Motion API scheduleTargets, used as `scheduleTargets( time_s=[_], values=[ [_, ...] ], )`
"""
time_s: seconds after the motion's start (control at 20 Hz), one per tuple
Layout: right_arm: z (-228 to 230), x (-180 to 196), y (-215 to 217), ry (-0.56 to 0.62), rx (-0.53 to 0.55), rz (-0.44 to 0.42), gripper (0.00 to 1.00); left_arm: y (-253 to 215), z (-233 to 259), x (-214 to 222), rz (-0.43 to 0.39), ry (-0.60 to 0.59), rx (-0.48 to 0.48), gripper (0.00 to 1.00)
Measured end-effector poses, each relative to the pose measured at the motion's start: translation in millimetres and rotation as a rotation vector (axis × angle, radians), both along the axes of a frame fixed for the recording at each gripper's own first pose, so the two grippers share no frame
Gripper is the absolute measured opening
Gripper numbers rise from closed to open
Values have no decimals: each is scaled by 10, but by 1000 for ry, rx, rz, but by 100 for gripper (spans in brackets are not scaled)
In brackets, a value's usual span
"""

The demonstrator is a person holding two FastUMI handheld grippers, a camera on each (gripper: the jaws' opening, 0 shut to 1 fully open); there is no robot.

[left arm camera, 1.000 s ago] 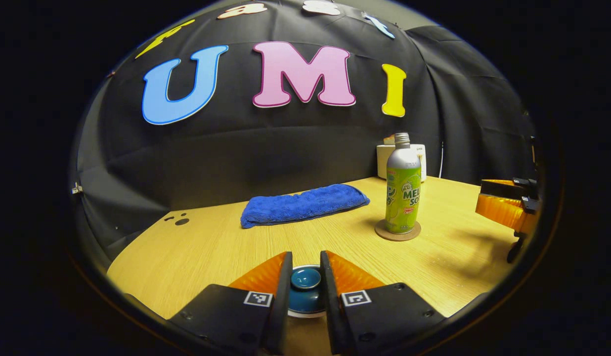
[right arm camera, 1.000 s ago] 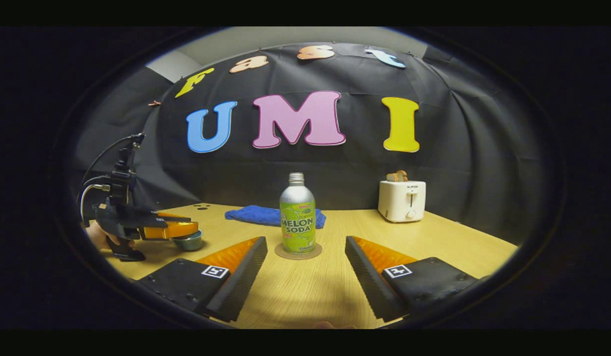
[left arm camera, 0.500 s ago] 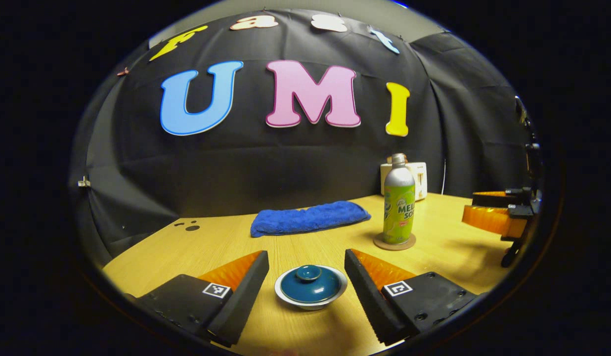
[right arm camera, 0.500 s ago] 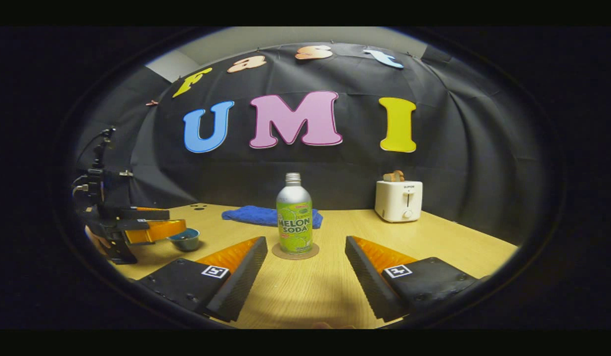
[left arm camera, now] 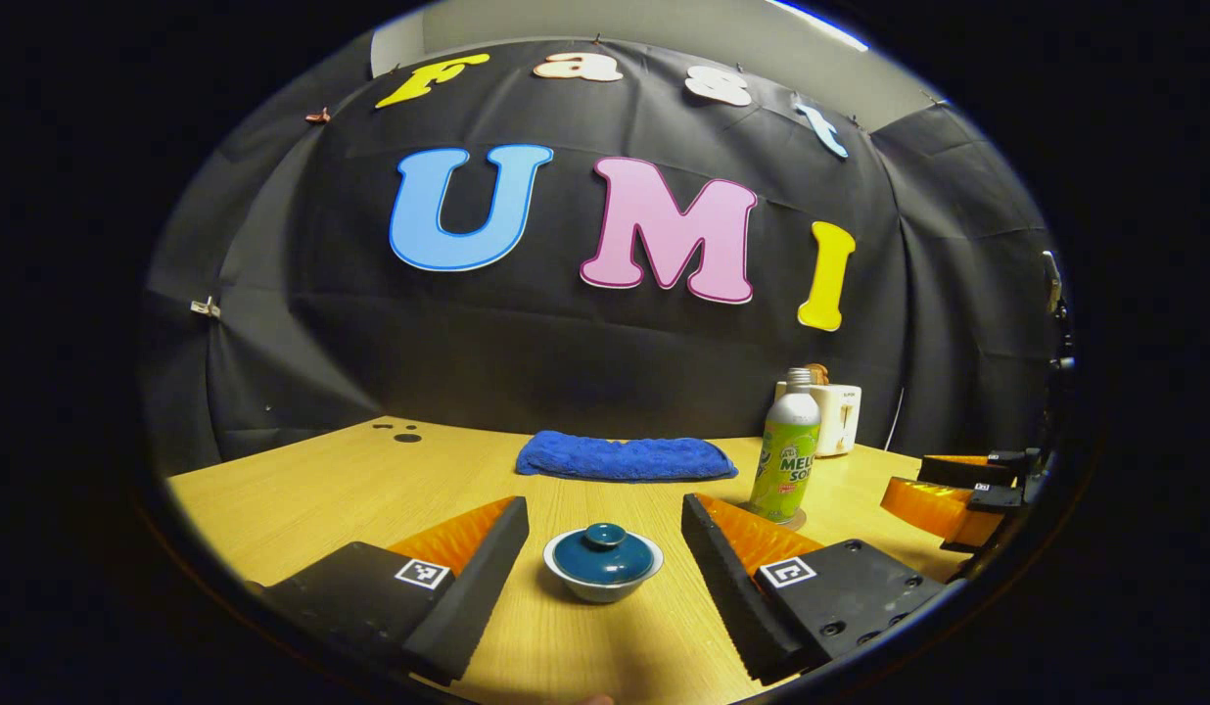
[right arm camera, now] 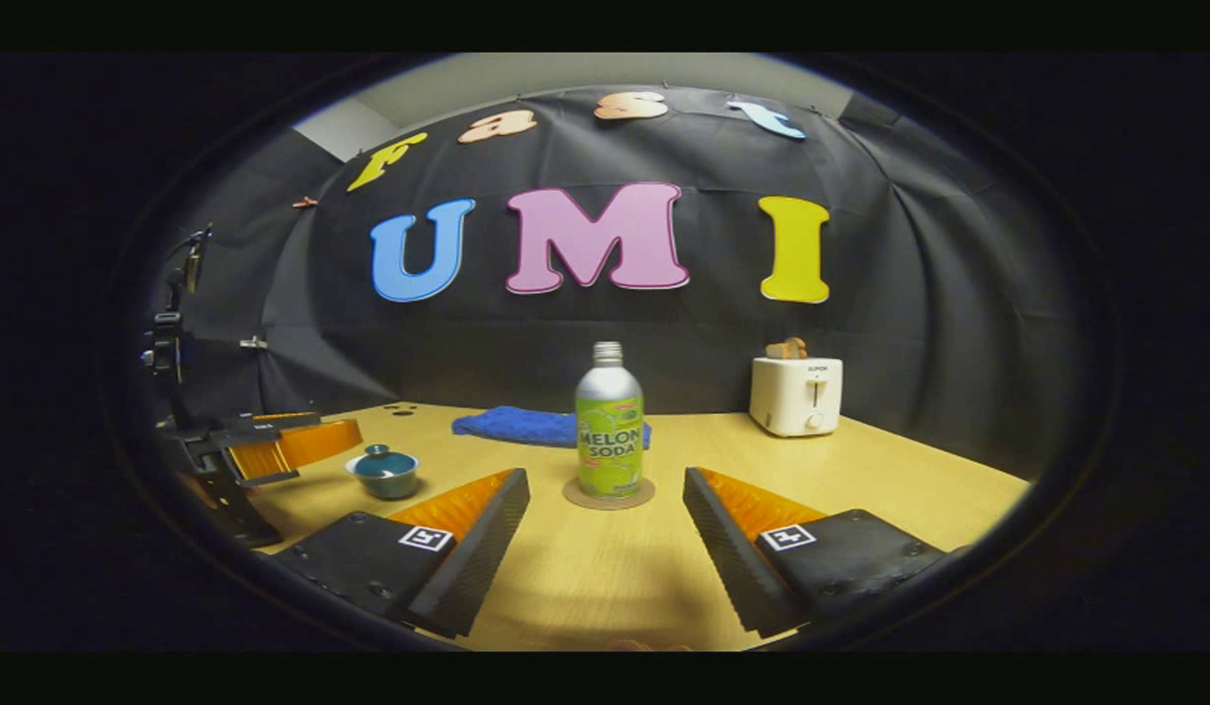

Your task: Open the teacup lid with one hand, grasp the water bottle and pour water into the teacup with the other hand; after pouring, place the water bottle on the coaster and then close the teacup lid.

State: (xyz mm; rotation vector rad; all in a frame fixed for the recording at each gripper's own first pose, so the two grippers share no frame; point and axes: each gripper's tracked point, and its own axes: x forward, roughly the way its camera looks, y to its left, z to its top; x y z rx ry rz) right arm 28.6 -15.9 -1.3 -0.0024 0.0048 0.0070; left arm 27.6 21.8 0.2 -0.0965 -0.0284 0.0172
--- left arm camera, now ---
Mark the toast slice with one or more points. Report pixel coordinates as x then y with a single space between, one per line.
818 374

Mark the teal teacup lid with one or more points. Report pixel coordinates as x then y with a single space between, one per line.
603 553

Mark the round brown coaster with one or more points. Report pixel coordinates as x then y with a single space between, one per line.
797 519

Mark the blue towel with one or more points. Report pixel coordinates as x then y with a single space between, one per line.
625 457

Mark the red cloth clip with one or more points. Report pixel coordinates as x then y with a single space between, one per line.
318 116

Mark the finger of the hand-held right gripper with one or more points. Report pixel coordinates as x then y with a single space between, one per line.
962 472
933 507

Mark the white and green teacup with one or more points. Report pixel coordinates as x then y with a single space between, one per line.
603 591

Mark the white toaster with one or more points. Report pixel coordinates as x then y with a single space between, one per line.
840 421

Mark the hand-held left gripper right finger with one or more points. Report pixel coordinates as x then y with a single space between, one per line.
727 597

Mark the black backdrop cloth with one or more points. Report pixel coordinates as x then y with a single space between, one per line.
566 343

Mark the white cloth clip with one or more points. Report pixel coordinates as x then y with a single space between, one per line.
206 307

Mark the green label silver water bottle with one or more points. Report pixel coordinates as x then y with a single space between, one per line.
786 450

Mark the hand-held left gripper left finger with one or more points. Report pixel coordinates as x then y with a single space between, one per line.
478 587

